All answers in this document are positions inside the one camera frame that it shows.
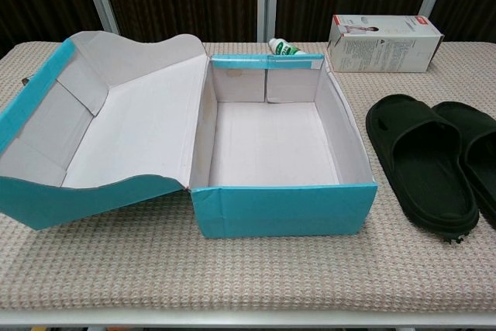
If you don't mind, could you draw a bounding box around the black slide sandal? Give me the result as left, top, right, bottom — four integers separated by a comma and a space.
365, 94, 481, 246
431, 101, 496, 231

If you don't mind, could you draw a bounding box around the light blue shoe box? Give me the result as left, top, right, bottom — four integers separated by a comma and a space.
0, 32, 379, 239

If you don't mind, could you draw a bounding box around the beige carpeted table top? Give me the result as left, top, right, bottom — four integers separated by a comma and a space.
0, 41, 496, 315

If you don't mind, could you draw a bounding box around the small white green bottle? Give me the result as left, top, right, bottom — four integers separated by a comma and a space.
269, 37, 307, 57

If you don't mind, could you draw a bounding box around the white carton with red print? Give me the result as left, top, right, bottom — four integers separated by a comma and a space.
326, 14, 443, 74

